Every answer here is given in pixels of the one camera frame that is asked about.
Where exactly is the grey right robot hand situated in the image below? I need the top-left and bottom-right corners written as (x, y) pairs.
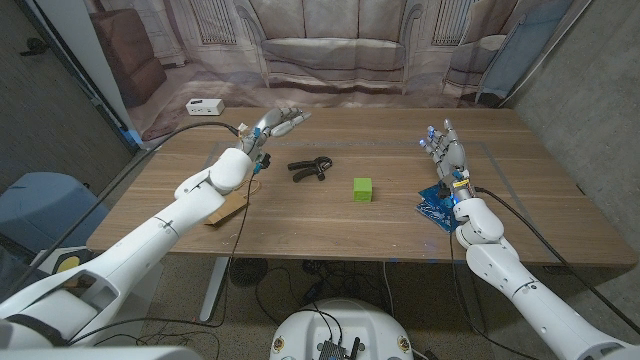
top-left (419, 118), bottom-right (474, 203)

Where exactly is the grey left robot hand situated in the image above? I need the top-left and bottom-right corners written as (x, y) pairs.
top-left (238, 107), bottom-right (312, 162)

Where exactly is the black grip strengthener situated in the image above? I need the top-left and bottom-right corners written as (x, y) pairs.
top-left (287, 156), bottom-right (334, 183)

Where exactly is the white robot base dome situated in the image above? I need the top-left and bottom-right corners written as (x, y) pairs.
top-left (269, 298), bottom-right (415, 360)

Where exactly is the blue gel bag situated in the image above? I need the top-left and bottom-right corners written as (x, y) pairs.
top-left (414, 185), bottom-right (459, 234)

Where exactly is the green block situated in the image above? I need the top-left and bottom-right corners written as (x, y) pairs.
top-left (352, 177), bottom-right (374, 203)

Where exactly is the white power box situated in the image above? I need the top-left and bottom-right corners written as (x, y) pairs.
top-left (185, 98), bottom-right (226, 117)

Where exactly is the brown cardboard piece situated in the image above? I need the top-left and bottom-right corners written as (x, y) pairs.
top-left (204, 192), bottom-right (250, 228)

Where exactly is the printed sofa room backdrop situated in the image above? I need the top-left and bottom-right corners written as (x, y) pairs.
top-left (82, 0), bottom-right (594, 151)

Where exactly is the grey table leg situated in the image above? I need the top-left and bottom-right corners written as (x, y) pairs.
top-left (452, 263), bottom-right (487, 335)

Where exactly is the black round fan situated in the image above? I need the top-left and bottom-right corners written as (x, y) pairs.
top-left (229, 257), bottom-right (269, 289)

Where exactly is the white table leg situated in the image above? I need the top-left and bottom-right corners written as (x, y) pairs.
top-left (199, 257), bottom-right (231, 323)

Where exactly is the black antenna module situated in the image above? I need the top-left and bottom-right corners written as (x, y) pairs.
top-left (317, 337), bottom-right (362, 360)

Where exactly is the blue-grey bin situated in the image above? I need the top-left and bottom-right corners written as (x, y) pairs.
top-left (0, 172), bottom-right (110, 254)

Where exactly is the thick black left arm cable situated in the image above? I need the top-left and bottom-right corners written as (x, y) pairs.
top-left (0, 121), bottom-right (242, 304)

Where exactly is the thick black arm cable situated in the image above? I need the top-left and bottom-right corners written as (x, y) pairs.
top-left (473, 186), bottom-right (640, 336)
top-left (0, 121), bottom-right (242, 304)

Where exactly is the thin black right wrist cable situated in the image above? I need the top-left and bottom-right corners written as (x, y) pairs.
top-left (447, 232), bottom-right (541, 360)

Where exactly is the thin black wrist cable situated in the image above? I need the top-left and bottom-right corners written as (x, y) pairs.
top-left (69, 167), bottom-right (257, 346)
top-left (447, 232), bottom-right (541, 360)

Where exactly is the thin black left wrist cable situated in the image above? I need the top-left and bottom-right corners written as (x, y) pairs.
top-left (69, 167), bottom-right (257, 346)

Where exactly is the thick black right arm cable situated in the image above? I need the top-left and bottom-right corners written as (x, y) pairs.
top-left (473, 186), bottom-right (640, 336)

